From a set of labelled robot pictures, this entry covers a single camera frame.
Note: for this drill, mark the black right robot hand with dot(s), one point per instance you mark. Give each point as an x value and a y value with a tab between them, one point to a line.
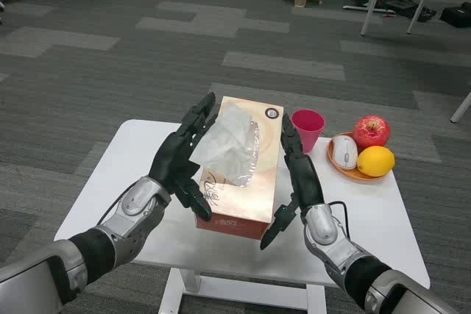
307	181

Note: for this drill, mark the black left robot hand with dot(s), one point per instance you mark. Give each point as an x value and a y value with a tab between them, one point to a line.
173	156

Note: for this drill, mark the orange tissue box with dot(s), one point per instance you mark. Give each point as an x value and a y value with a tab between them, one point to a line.
257	189

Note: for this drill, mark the white tissue sheet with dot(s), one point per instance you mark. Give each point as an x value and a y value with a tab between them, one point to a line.
224	137

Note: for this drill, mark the orange plate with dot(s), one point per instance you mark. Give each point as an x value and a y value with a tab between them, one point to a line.
353	175

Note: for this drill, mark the white computer mouse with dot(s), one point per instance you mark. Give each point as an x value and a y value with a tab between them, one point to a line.
344	152

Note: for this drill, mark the pink plastic cup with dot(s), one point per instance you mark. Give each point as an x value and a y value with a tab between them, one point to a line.
309	134

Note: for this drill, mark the yellow lemon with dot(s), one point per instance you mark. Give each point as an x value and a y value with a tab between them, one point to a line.
375	161

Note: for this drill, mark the red apple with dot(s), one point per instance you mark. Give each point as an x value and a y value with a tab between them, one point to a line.
371	132

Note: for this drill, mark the white furniture leg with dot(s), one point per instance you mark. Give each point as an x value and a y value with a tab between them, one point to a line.
461	108

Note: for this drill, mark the black case on floor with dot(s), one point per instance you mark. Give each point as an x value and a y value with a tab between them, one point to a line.
458	16

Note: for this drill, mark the white table base frame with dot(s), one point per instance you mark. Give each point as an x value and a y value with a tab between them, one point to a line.
239	288

